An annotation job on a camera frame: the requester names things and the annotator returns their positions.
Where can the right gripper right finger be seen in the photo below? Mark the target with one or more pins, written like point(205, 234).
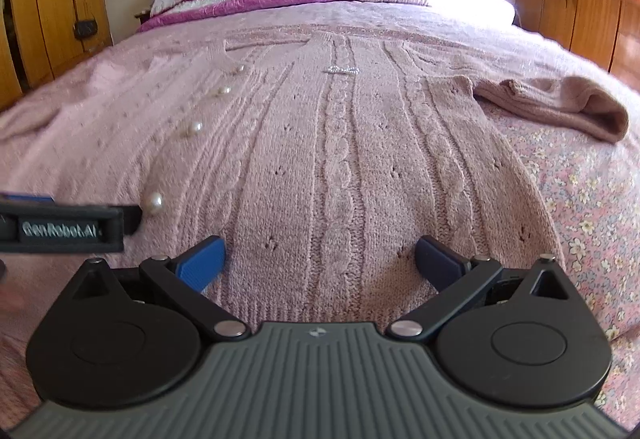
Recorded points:
point(460, 283)

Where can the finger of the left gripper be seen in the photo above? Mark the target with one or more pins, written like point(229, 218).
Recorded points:
point(39, 225)

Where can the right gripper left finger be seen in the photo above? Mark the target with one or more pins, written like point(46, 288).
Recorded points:
point(177, 284)

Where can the pink floral bedspread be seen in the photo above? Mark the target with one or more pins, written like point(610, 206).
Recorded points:
point(590, 199)

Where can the small black hanging bag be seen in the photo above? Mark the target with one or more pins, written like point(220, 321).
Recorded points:
point(84, 29)

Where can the wooden dresser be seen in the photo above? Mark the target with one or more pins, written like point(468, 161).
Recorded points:
point(605, 32)

